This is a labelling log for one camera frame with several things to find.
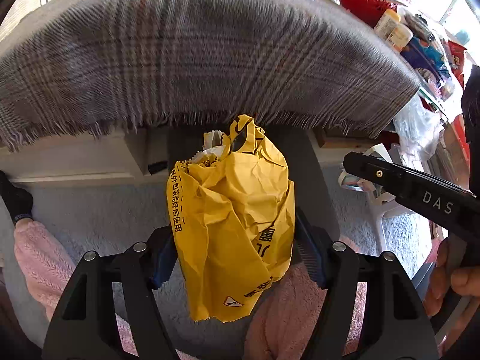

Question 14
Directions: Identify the red snack bags pile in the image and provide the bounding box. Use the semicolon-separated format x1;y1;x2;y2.
448;41;466;88

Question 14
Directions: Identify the black trash bin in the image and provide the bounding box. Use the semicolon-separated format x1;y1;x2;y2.
164;123;342;271

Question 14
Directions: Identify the red plastic basket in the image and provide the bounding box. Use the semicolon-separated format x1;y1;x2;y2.
339;0;397;28

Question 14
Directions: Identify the person's right hand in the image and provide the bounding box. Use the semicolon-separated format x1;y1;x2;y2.
423;236;479;316

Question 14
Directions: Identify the grey plaid tablecloth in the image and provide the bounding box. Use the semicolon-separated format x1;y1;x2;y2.
1;0;420;150

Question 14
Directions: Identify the white bottle yellow cap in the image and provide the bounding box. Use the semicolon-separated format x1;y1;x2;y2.
373;9;401;40

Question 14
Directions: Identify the white paper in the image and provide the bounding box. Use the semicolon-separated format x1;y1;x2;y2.
190;130;231;167

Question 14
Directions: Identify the yellow paper bag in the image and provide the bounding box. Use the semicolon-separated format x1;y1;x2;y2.
166;136;295;323

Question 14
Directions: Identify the blue cookie tin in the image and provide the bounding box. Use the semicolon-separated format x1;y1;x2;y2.
400;37;451;80

